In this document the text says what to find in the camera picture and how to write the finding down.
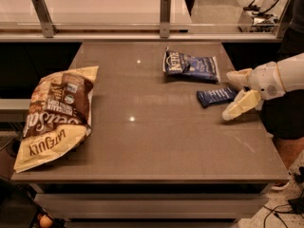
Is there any metal rail bracket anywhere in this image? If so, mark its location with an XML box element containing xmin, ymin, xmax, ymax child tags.
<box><xmin>160</xmin><ymin>0</ymin><xmax>171</xmax><ymax>38</ymax></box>
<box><xmin>31</xmin><ymin>0</ymin><xmax>57</xmax><ymax>38</ymax></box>

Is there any blue rxbar blueberry bar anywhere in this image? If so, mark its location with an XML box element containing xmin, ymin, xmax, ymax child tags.
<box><xmin>197</xmin><ymin>86</ymin><xmax>238</xmax><ymax>107</ymax></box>

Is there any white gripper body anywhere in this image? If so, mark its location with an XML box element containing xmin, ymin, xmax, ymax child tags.
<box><xmin>249</xmin><ymin>62</ymin><xmax>285</xmax><ymax>100</ymax></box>

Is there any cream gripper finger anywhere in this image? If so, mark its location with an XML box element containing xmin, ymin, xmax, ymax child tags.
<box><xmin>226</xmin><ymin>68</ymin><xmax>253</xmax><ymax>87</ymax></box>
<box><xmin>222</xmin><ymin>89</ymin><xmax>261</xmax><ymax>121</ymax></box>

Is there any brown Late July chip bag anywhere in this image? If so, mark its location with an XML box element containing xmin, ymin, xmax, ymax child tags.
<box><xmin>14</xmin><ymin>66</ymin><xmax>99</xmax><ymax>173</ymax></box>

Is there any orange ball under table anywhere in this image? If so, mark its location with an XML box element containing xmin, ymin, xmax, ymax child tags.
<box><xmin>39</xmin><ymin>215</ymin><xmax>53</xmax><ymax>228</ymax></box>

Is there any right metal rail bracket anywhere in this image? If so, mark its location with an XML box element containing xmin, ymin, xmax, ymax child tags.
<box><xmin>160</xmin><ymin>0</ymin><xmax>171</xmax><ymax>38</ymax></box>

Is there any blue Kettle chip bag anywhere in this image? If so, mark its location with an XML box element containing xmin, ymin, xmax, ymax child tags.
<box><xmin>162</xmin><ymin>48</ymin><xmax>220</xmax><ymax>84</ymax></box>

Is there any left metal rail bracket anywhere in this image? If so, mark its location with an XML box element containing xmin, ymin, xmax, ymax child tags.
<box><xmin>31</xmin><ymin>0</ymin><xmax>57</xmax><ymax>38</ymax></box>

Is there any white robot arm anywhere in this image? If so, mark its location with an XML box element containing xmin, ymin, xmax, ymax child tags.
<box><xmin>222</xmin><ymin>53</ymin><xmax>304</xmax><ymax>121</ymax></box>

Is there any metal glass rail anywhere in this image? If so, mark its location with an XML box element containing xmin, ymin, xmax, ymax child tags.
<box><xmin>0</xmin><ymin>23</ymin><xmax>280</xmax><ymax>43</ymax></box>

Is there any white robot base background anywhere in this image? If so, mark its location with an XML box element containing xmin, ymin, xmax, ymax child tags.
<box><xmin>238</xmin><ymin>0</ymin><xmax>280</xmax><ymax>33</ymax></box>

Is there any black cable on floor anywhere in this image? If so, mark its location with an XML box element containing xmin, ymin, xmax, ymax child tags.
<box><xmin>262</xmin><ymin>202</ymin><xmax>304</xmax><ymax>228</ymax></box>

